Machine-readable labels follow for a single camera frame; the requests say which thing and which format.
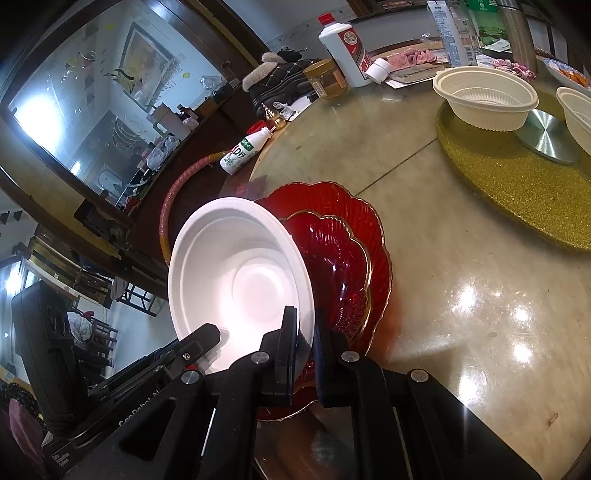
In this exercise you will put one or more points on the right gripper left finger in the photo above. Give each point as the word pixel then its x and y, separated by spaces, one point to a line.
pixel 280 371

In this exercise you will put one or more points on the silver turntable center disc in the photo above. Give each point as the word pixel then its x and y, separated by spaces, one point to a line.
pixel 549 137

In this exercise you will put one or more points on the stainless steel thermos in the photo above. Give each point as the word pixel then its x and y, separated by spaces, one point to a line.
pixel 518 32

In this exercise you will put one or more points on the gold glitter turntable mat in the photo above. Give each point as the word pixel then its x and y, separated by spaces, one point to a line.
pixel 550 198

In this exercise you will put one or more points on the blue white plate with food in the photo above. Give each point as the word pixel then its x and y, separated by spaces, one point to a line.
pixel 568 76

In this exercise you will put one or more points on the red glass plate with sticker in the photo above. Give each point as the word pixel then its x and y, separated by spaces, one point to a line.
pixel 339 268

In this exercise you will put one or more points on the beige plastic bowl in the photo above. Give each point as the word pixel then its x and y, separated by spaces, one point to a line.
pixel 577 111
pixel 487 98

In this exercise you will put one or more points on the small white green bottle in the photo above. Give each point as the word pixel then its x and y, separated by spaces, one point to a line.
pixel 246 148

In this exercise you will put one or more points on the dark quilted jacket fur collar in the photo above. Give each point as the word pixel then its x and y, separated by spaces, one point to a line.
pixel 278 78

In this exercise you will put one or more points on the gold lid glass jar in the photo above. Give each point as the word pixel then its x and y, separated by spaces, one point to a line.
pixel 326 78

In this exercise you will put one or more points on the pink cloth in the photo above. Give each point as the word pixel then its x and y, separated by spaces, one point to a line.
pixel 411 58

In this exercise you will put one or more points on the green plastic bottle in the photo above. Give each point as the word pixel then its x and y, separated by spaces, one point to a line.
pixel 487 20

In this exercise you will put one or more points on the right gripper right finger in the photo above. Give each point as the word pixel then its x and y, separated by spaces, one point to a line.
pixel 336 381

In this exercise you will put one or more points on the white liquor bottle red cap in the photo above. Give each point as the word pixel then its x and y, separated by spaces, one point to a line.
pixel 346 48

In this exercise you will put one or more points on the red glass plate plain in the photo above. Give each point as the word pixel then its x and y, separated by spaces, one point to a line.
pixel 333 199

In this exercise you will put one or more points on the white foam bowl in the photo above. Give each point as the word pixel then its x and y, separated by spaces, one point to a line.
pixel 235 266

